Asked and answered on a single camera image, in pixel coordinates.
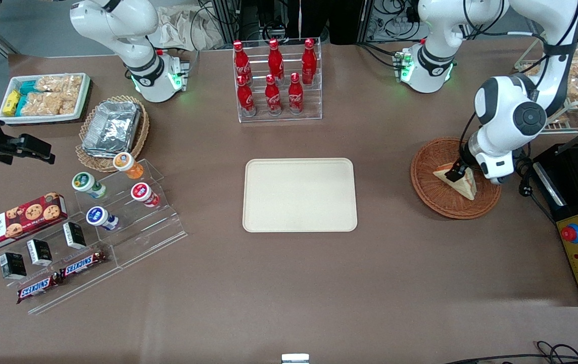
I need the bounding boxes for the clear acrylic bottle rack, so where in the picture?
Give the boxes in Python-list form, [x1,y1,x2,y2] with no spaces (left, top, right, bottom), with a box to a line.
[232,38,323,123]

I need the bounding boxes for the crumpled beige cloth bag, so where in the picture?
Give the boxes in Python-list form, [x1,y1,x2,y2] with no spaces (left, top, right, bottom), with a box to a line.
[148,5,224,50]

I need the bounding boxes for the black loose cables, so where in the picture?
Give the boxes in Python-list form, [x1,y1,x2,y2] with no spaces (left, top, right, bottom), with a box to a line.
[443,341,578,364]

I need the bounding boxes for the green cap yogurt bottle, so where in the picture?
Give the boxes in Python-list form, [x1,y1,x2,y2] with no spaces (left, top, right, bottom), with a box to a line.
[72,172,108,199]

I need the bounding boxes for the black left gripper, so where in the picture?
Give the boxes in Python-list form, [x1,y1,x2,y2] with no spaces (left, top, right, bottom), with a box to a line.
[445,132,481,183]

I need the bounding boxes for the light wicker basket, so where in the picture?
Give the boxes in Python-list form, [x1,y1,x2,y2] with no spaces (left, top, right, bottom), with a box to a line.
[75,95,150,173]

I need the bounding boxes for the black power cable with plug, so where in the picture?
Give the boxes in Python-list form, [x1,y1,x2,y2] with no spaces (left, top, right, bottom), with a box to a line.
[517,147,557,223]

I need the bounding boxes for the black appliance housing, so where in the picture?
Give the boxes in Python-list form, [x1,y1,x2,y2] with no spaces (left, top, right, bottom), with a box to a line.
[533,120,578,223]

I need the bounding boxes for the red cola bottle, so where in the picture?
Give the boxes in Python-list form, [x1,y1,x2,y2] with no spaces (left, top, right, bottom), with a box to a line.
[232,40,253,84]
[287,72,304,115]
[267,38,284,81]
[301,38,318,84]
[236,75,256,118]
[264,74,282,116]

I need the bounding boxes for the orange cap yogurt bottle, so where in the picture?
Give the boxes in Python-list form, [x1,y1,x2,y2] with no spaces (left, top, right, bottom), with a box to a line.
[113,152,145,180]

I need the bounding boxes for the brown wicker basket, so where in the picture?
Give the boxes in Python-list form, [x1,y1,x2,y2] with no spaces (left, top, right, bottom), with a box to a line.
[410,137,502,220]

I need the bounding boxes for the triangular sandwich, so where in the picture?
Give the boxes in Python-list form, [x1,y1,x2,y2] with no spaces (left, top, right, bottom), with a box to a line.
[432,157,477,201]

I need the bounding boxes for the Snickers chocolate bar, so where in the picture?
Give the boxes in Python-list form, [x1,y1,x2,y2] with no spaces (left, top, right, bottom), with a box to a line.
[16,273,63,304]
[59,250,109,279]

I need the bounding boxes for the beige plastic tray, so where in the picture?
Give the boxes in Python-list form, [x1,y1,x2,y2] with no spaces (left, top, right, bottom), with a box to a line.
[243,158,358,233]

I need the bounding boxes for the black arm base cable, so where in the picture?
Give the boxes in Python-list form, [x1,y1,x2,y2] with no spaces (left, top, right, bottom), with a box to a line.
[355,42,402,69]

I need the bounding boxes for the red Walkers cookie box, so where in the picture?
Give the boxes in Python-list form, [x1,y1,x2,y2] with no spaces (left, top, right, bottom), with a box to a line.
[0,192,68,254]

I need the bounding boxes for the clear acrylic stepped stand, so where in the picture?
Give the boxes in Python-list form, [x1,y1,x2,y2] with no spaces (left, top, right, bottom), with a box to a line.
[0,221,123,315]
[73,158,188,269]

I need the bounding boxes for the red cap yogurt bottle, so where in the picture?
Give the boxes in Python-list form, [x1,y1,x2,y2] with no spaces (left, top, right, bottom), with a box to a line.
[131,183,160,208]

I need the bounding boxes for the yellow snack packet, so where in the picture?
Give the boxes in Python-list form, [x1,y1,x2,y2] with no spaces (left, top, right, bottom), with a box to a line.
[2,90,21,117]

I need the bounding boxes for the white rectangular snack tray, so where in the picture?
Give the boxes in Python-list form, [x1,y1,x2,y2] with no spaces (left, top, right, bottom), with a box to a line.
[0,73,91,125]

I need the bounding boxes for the small black box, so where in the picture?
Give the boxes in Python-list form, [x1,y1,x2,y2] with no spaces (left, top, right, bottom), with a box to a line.
[63,221,87,250]
[0,252,27,280]
[26,239,53,267]

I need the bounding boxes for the aluminium foil tray stack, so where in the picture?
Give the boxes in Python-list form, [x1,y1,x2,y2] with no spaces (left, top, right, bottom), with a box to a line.
[82,101,141,157]

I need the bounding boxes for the blue cap yogurt bottle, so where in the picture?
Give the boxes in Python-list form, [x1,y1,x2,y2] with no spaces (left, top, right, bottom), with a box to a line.
[86,206,119,232]

